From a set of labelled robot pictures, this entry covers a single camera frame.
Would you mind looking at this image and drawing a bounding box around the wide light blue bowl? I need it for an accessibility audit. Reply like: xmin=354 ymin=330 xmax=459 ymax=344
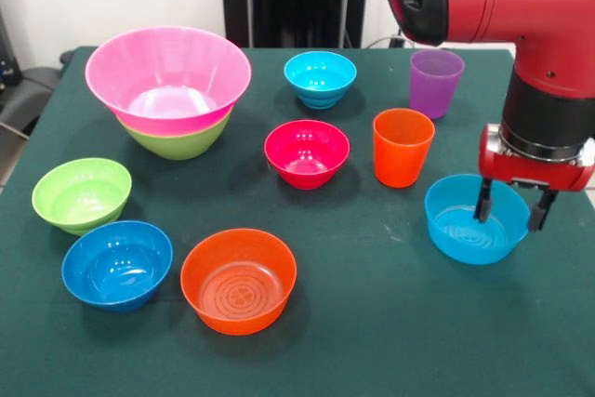
xmin=424 ymin=173 xmax=533 ymax=266

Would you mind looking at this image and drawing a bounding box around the small light blue footed bowl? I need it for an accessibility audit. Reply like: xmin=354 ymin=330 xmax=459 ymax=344
xmin=284 ymin=50 xmax=358 ymax=111

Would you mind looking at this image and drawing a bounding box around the orange cup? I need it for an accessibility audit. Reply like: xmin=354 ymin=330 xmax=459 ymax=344
xmin=372 ymin=108 xmax=436 ymax=190

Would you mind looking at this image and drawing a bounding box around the black and grey equipment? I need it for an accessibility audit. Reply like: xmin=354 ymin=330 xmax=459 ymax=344
xmin=0 ymin=6 xmax=64 ymax=138

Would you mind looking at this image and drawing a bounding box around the large green bowl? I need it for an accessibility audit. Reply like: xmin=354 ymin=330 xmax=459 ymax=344
xmin=115 ymin=106 xmax=233 ymax=161

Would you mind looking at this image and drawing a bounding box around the large pink bowl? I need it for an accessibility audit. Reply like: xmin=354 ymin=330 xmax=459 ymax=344
xmin=85 ymin=26 xmax=253 ymax=137

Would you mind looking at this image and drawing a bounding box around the small red bowl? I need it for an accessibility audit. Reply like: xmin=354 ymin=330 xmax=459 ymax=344
xmin=263 ymin=119 xmax=351 ymax=191

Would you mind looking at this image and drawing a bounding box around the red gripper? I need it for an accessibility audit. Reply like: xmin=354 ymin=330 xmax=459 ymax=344
xmin=472 ymin=123 xmax=595 ymax=233

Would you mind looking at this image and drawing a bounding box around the purple cup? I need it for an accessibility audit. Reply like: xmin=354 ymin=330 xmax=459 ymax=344
xmin=408 ymin=48 xmax=466 ymax=120

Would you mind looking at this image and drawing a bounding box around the orange bowl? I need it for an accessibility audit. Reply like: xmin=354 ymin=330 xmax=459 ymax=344
xmin=179 ymin=228 xmax=298 ymax=337

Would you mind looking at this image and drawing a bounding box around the dark blue bowl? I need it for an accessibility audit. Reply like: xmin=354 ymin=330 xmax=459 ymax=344
xmin=60 ymin=220 xmax=174 ymax=313

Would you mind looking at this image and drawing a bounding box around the small green bowl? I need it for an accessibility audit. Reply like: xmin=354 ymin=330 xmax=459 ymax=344
xmin=31 ymin=157 xmax=133 ymax=237

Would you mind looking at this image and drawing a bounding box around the dark green tablecloth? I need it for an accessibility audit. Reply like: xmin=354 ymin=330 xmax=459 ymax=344
xmin=0 ymin=46 xmax=595 ymax=397

